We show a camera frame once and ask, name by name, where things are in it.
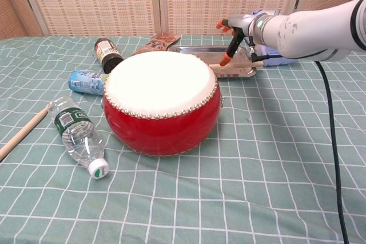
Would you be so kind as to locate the right orange-tipped robot hand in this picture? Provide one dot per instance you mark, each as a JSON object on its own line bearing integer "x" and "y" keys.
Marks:
{"x": 243, "y": 24}

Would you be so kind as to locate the wooden drumstick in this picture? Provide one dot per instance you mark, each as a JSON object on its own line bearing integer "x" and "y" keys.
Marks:
{"x": 243, "y": 64}
{"x": 23, "y": 134}

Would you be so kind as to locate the red and white drum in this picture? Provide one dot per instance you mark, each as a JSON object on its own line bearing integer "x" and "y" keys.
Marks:
{"x": 160, "y": 124}

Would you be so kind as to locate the white and blue bag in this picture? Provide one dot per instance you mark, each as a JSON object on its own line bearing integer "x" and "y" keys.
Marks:
{"x": 274, "y": 61}

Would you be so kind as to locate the stainless steel tray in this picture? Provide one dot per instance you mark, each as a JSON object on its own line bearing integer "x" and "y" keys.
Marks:
{"x": 200, "y": 51}

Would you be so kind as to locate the brown sauce pouch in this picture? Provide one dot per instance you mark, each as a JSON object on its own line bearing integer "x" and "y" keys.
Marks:
{"x": 157, "y": 44}

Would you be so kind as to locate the dark sauce bottle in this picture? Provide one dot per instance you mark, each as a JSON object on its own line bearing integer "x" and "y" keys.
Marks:
{"x": 107, "y": 52}

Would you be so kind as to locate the bamboo folding screen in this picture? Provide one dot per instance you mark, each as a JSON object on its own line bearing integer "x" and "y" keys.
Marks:
{"x": 100, "y": 1}

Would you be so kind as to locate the green checked tablecloth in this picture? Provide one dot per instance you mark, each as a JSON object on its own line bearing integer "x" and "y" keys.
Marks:
{"x": 257, "y": 169}

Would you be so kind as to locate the light blue beverage can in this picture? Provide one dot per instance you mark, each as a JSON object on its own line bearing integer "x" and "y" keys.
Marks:
{"x": 85, "y": 82}

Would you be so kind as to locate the clear plastic water bottle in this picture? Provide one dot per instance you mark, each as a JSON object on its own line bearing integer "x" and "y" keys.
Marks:
{"x": 77, "y": 135}

